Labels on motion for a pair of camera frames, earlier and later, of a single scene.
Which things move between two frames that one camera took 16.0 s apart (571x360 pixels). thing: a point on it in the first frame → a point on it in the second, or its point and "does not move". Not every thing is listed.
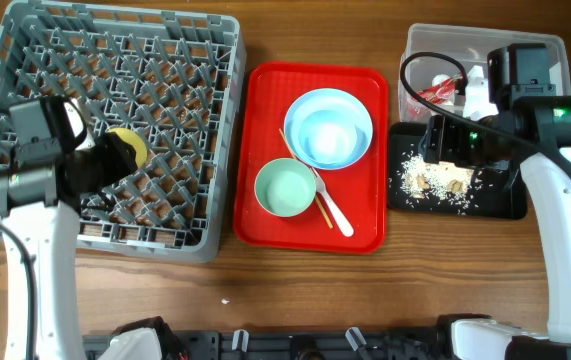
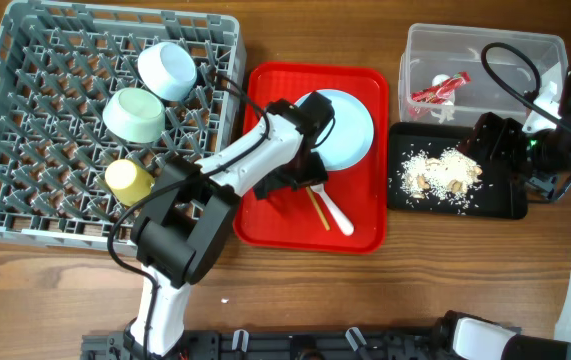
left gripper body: x=108 y=163 → x=298 y=174
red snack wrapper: x=442 y=91 does not move
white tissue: x=440 y=79 does not move
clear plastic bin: x=444 y=69 does not move
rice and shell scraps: x=441 y=180 does not move
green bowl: x=285 y=187 → x=134 y=115
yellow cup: x=134 y=141 → x=131 y=184
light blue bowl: x=328 y=130 → x=167 y=70
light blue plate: x=328 y=129 does not move
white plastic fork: x=336 y=213 does not move
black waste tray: x=451 y=188 does not move
